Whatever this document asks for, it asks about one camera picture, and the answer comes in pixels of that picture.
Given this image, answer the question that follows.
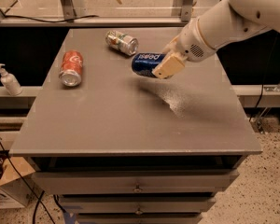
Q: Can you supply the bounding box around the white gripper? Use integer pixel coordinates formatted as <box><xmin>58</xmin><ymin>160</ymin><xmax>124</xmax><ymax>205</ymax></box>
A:
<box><xmin>152</xmin><ymin>19</ymin><xmax>216</xmax><ymax>79</ymax></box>

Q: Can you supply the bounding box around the blue pepsi can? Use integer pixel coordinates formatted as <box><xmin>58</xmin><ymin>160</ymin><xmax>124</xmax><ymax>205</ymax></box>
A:
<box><xmin>132</xmin><ymin>53</ymin><xmax>165</xmax><ymax>78</ymax></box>

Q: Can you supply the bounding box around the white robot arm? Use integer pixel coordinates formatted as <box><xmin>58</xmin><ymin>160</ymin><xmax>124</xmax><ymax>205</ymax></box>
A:
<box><xmin>152</xmin><ymin>0</ymin><xmax>280</xmax><ymax>79</ymax></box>

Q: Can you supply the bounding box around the white green soda can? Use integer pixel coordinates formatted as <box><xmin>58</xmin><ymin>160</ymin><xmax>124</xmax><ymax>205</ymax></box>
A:
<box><xmin>105</xmin><ymin>30</ymin><xmax>139</xmax><ymax>56</ymax></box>

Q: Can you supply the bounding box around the red coke can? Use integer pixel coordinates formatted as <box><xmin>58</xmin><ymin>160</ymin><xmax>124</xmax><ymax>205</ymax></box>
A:
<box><xmin>59</xmin><ymin>50</ymin><xmax>83</xmax><ymax>87</ymax></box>

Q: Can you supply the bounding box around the grey drawer cabinet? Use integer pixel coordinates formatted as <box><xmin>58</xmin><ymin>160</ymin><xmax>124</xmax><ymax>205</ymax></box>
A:
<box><xmin>8</xmin><ymin>27</ymin><xmax>263</xmax><ymax>224</ymax></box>

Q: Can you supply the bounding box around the top grey drawer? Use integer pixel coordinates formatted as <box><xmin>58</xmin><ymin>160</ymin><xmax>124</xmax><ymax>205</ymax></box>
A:
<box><xmin>33</xmin><ymin>169</ymin><xmax>239</xmax><ymax>195</ymax></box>

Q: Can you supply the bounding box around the grey drawer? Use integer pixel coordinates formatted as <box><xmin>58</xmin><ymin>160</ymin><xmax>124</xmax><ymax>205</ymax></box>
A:
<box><xmin>60</xmin><ymin>196</ymin><xmax>216</xmax><ymax>214</ymax></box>
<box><xmin>77</xmin><ymin>214</ymin><xmax>203</xmax><ymax>224</ymax></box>
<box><xmin>33</xmin><ymin>169</ymin><xmax>239</xmax><ymax>195</ymax></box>

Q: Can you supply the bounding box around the white pump dispenser bottle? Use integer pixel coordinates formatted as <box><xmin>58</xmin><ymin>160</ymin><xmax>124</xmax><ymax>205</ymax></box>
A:
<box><xmin>0</xmin><ymin>63</ymin><xmax>22</xmax><ymax>96</ymax></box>

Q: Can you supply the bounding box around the middle grey drawer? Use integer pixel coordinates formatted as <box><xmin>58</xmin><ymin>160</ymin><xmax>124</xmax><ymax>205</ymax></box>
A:
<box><xmin>60</xmin><ymin>196</ymin><xmax>216</xmax><ymax>214</ymax></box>

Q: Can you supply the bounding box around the bottom grey drawer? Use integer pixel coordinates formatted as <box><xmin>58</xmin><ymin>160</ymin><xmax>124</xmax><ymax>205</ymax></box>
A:
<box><xmin>77</xmin><ymin>214</ymin><xmax>203</xmax><ymax>224</ymax></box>

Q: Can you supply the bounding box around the cardboard box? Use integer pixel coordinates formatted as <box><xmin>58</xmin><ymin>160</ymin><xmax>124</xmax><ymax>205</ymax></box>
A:
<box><xmin>0</xmin><ymin>157</ymin><xmax>35</xmax><ymax>211</ymax></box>

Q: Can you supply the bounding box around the left grey metal bracket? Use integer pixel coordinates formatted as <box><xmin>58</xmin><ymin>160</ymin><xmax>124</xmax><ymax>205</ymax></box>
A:
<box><xmin>60</xmin><ymin>0</ymin><xmax>86</xmax><ymax>20</ymax></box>

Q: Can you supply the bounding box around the black cable on ledge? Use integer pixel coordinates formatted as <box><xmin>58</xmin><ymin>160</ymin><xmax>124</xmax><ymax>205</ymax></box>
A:
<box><xmin>0</xmin><ymin>7</ymin><xmax>99</xmax><ymax>24</ymax></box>

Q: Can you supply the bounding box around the black floor cable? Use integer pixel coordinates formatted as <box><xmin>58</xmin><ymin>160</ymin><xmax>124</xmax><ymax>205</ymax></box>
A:
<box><xmin>0</xmin><ymin>94</ymin><xmax>57</xmax><ymax>224</ymax></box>

